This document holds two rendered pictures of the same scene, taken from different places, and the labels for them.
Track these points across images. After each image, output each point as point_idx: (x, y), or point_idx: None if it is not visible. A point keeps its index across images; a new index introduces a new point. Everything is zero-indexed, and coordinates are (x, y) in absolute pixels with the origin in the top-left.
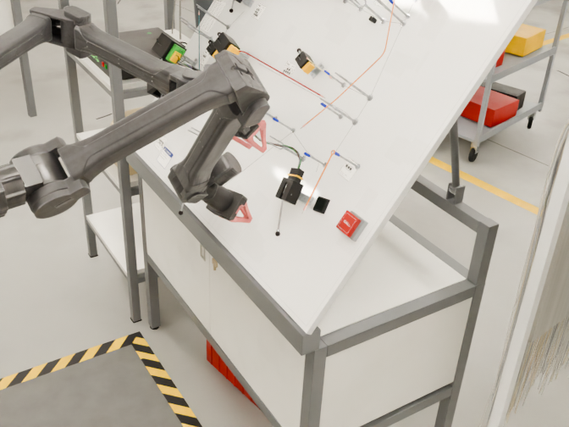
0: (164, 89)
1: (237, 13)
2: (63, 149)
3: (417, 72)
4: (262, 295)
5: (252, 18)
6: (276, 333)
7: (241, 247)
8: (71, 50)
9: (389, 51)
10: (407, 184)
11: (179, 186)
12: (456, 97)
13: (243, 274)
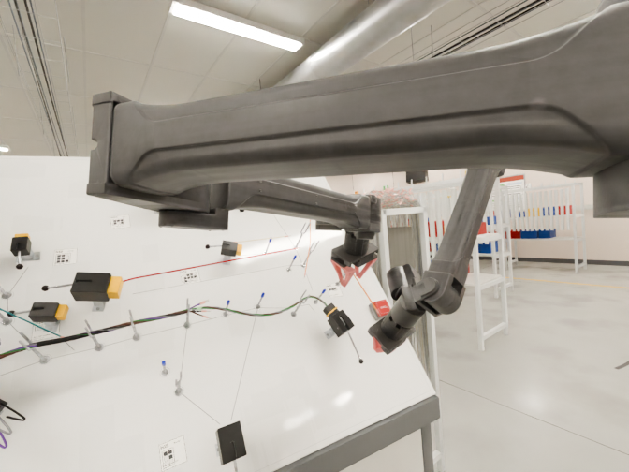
0: (366, 217)
1: (11, 274)
2: None
3: (308, 221)
4: (387, 424)
5: (60, 266)
6: (386, 462)
7: (326, 427)
8: (204, 217)
9: (275, 220)
10: (372, 269)
11: (455, 291)
12: None
13: (357, 439)
